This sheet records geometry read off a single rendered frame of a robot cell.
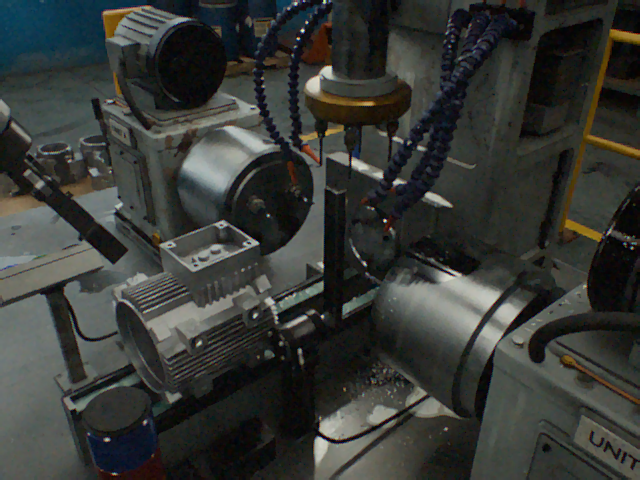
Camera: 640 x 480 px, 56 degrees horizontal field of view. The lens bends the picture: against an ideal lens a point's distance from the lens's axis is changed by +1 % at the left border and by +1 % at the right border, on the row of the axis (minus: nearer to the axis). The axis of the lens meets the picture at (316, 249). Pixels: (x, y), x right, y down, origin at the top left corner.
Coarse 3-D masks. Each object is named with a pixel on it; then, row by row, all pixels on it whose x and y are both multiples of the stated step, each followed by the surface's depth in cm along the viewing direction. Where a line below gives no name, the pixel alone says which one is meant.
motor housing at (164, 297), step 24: (144, 288) 89; (168, 288) 89; (120, 312) 95; (144, 312) 85; (168, 312) 88; (192, 312) 89; (216, 312) 91; (240, 312) 91; (264, 312) 94; (120, 336) 98; (144, 336) 100; (216, 336) 90; (240, 336) 92; (264, 336) 96; (144, 360) 98; (168, 360) 85; (192, 360) 88; (216, 360) 90; (240, 360) 95; (168, 384) 88
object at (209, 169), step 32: (224, 128) 130; (192, 160) 126; (224, 160) 121; (256, 160) 119; (192, 192) 125; (224, 192) 118; (256, 192) 122; (288, 192) 126; (256, 224) 126; (288, 224) 131
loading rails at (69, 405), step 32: (320, 288) 122; (352, 288) 127; (352, 320) 114; (352, 352) 118; (96, 384) 97; (128, 384) 98; (224, 384) 97; (256, 384) 103; (160, 416) 91; (192, 416) 96; (224, 416) 101; (160, 448) 94; (192, 448) 99
